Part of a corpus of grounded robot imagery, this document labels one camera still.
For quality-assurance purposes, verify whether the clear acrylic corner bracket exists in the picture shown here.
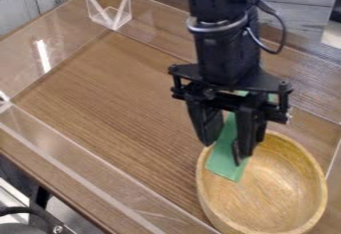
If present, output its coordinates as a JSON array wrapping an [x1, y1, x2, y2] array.
[[85, 0, 132, 31]]

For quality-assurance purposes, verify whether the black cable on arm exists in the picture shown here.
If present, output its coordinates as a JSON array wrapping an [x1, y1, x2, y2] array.
[[243, 0, 287, 56]]

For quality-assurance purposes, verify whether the black floor cable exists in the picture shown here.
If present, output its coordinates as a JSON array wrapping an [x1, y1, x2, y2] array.
[[0, 207, 45, 234]]

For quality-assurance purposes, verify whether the green rectangular block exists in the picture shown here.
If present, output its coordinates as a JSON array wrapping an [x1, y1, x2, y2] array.
[[203, 90, 278, 183]]

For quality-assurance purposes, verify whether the clear acrylic front wall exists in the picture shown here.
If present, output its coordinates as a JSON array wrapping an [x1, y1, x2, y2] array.
[[0, 103, 219, 234]]

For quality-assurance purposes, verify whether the brown wooden bowl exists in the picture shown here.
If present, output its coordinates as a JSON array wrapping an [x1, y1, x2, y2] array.
[[195, 131, 327, 234]]

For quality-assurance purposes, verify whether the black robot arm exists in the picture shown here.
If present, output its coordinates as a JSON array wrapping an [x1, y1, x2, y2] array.
[[168, 0, 293, 163]]

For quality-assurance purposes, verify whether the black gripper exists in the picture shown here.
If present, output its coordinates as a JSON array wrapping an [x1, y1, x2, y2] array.
[[168, 25, 293, 166]]

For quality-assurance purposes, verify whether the black table leg bracket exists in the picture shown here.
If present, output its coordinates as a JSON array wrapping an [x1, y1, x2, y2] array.
[[29, 186, 76, 234]]

